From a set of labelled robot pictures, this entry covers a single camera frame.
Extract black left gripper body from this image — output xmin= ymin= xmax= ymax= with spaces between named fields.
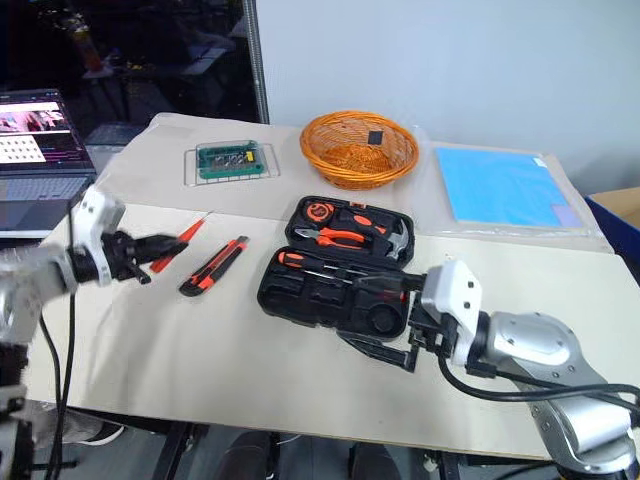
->
xmin=102 ymin=229 xmax=153 ymax=287

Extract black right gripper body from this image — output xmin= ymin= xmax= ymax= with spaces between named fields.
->
xmin=406 ymin=287 xmax=460 ymax=359

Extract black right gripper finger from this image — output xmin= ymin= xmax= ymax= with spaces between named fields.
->
xmin=354 ymin=271 xmax=427 ymax=297
xmin=339 ymin=332 xmax=420 ymax=374

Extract black plastic tool case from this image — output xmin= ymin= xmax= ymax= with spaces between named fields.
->
xmin=256 ymin=194 xmax=416 ymax=344

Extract slim red test pen screwdriver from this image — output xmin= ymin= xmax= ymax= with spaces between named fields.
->
xmin=149 ymin=210 xmax=216 ymax=275

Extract steel claw hammer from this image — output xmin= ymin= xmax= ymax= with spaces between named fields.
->
xmin=368 ymin=219 xmax=413 ymax=262

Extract orange black utility knife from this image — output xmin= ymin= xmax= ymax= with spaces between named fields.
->
xmin=178 ymin=235 xmax=250 ymax=298

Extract stubby orange black screwdriver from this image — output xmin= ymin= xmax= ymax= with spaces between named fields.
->
xmin=343 ymin=209 xmax=389 ymax=236

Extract green circuit board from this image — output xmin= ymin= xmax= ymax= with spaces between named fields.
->
xmin=195 ymin=140 xmax=265 ymax=181

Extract long orange black screwdriver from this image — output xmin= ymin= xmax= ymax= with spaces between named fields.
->
xmin=276 ymin=250 xmax=372 ymax=282

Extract orange black tape measure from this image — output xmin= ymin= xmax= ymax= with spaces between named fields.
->
xmin=304 ymin=200 xmax=335 ymax=223

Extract open laptop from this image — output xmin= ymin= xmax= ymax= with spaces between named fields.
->
xmin=0 ymin=88 xmax=98 ymax=240

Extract orange woven basket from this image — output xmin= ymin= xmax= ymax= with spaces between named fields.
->
xmin=299 ymin=110 xmax=421 ymax=192

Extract blue sheet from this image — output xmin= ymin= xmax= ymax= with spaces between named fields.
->
xmin=433 ymin=145 xmax=584 ymax=229

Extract clear plastic sleeve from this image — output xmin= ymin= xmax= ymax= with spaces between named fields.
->
xmin=423 ymin=138 xmax=603 ymax=240

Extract black table leg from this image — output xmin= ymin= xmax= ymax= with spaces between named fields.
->
xmin=151 ymin=422 xmax=194 ymax=480

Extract blue box with cardboard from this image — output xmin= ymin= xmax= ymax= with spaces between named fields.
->
xmin=583 ymin=186 xmax=640 ymax=282

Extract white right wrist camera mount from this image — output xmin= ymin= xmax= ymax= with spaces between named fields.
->
xmin=418 ymin=258 xmax=485 ymax=370

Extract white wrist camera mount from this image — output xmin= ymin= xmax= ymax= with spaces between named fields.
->
xmin=73 ymin=186 xmax=127 ymax=287
xmin=418 ymin=258 xmax=485 ymax=370

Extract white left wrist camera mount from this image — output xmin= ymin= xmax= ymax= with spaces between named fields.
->
xmin=73 ymin=186 xmax=127 ymax=287

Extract orange handled pliers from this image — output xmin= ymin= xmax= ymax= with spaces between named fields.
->
xmin=293 ymin=225 xmax=370 ymax=249

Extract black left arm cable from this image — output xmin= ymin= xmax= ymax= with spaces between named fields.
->
xmin=35 ymin=197 xmax=79 ymax=480

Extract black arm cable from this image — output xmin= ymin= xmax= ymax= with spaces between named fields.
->
xmin=437 ymin=353 xmax=640 ymax=426
xmin=35 ymin=197 xmax=79 ymax=480

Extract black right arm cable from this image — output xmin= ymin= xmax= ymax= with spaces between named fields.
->
xmin=437 ymin=353 xmax=640 ymax=426

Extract grey metal post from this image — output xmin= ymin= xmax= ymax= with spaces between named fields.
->
xmin=243 ymin=0 xmax=272 ymax=125

